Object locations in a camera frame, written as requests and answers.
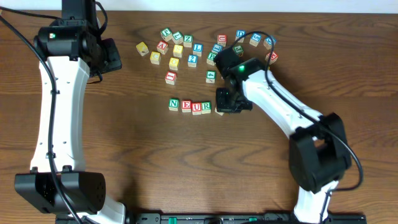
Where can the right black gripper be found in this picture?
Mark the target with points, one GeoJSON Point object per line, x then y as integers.
{"type": "Point", "coordinates": [226, 104]}

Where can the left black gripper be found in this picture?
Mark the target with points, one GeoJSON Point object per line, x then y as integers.
{"type": "Point", "coordinates": [111, 58]}

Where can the red i block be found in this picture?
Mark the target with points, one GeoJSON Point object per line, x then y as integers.
{"type": "Point", "coordinates": [218, 112]}
{"type": "Point", "coordinates": [171, 78]}

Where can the green R block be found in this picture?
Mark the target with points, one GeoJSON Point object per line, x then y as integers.
{"type": "Point", "coordinates": [206, 107]}

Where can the red U block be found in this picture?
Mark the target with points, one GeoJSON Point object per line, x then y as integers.
{"type": "Point", "coordinates": [196, 108]}

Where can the red E block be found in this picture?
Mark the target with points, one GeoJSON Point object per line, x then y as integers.
{"type": "Point", "coordinates": [186, 106]}

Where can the green N block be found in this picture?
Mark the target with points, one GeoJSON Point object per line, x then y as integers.
{"type": "Point", "coordinates": [173, 104]}

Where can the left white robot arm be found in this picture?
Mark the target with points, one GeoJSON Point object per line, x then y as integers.
{"type": "Point", "coordinates": [70, 50]}

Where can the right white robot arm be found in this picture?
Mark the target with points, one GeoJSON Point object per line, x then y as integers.
{"type": "Point", "coordinates": [319, 154]}

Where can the green 4 block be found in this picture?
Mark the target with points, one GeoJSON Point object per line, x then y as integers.
{"type": "Point", "coordinates": [210, 76]}

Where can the yellow block upper left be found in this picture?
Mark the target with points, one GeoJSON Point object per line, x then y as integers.
{"type": "Point", "coordinates": [142, 48]}

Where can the green B block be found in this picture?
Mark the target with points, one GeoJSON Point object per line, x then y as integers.
{"type": "Point", "coordinates": [210, 58]}

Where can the yellow C block left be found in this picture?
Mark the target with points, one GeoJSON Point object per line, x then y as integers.
{"type": "Point", "coordinates": [155, 58]}

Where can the green J block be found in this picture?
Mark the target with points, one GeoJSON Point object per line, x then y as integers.
{"type": "Point", "coordinates": [238, 50]}

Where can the blue 2 block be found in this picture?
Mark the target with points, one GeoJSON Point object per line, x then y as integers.
{"type": "Point", "coordinates": [192, 60]}

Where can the red A block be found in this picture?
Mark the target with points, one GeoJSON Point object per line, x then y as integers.
{"type": "Point", "coordinates": [162, 47]}

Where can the blue L block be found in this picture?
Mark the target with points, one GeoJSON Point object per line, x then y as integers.
{"type": "Point", "coordinates": [197, 49]}

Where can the red C block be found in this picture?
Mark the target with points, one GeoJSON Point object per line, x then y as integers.
{"type": "Point", "coordinates": [222, 40]}

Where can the yellow O block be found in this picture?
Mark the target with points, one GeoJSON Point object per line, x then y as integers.
{"type": "Point", "coordinates": [174, 63]}

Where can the green F block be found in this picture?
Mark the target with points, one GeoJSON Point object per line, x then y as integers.
{"type": "Point", "coordinates": [166, 34]}

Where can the red M block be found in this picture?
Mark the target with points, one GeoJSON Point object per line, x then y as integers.
{"type": "Point", "coordinates": [271, 57]}

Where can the blue S block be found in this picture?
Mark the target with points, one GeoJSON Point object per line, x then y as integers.
{"type": "Point", "coordinates": [255, 39]}

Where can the yellow S block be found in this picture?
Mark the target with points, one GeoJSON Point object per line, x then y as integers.
{"type": "Point", "coordinates": [178, 51]}

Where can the green Z block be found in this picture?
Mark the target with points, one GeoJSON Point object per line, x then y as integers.
{"type": "Point", "coordinates": [188, 41]}

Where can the green L block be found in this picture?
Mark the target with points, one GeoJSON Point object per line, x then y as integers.
{"type": "Point", "coordinates": [177, 38]}

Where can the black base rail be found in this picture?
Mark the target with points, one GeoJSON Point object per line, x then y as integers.
{"type": "Point", "coordinates": [156, 218]}

